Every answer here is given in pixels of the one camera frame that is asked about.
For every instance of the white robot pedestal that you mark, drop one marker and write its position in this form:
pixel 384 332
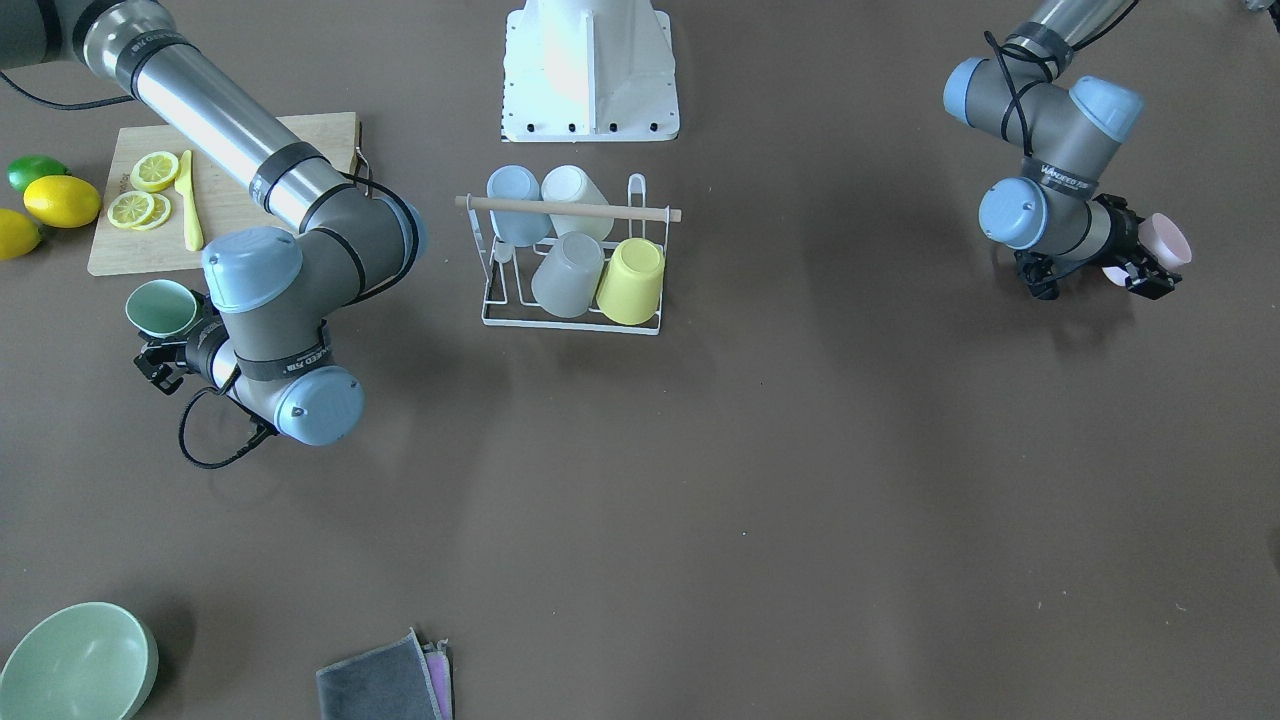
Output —
pixel 589 71

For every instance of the green bowl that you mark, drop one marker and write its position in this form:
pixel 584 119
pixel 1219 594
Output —
pixel 93 660

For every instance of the grey plastic cup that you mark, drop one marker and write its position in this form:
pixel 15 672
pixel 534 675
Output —
pixel 565 283

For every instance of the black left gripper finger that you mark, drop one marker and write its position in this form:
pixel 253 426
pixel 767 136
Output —
pixel 1147 278

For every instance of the white wire cup rack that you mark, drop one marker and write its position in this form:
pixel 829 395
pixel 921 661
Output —
pixel 513 233

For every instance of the yellow plastic cup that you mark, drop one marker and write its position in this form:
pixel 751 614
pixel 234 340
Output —
pixel 629 293

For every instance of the green plastic cup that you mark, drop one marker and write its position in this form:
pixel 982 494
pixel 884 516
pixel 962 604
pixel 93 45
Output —
pixel 164 309

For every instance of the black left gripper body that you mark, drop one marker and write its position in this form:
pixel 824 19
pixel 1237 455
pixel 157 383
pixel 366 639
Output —
pixel 1124 229

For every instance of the yellow lemon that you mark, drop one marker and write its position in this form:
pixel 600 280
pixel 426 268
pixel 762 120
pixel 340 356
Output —
pixel 18 234
pixel 62 201

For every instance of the pink plastic cup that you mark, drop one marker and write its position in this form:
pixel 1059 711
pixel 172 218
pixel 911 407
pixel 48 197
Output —
pixel 1156 237

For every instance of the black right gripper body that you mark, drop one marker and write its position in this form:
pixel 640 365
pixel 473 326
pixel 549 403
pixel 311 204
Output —
pixel 190 350

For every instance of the grey folded cloth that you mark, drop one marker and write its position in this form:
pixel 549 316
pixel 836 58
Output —
pixel 408 679

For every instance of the yellow plastic knife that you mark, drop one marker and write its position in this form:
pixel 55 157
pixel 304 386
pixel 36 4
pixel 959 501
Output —
pixel 184 184

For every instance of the white plastic cup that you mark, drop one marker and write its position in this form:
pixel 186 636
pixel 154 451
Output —
pixel 572 184

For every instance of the lemon slice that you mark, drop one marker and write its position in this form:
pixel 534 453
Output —
pixel 139 211
pixel 155 172

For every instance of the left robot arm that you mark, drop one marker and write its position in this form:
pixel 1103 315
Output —
pixel 1052 215

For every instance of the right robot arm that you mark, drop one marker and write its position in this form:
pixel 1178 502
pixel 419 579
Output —
pixel 259 335

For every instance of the green lime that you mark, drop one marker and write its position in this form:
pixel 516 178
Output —
pixel 27 169

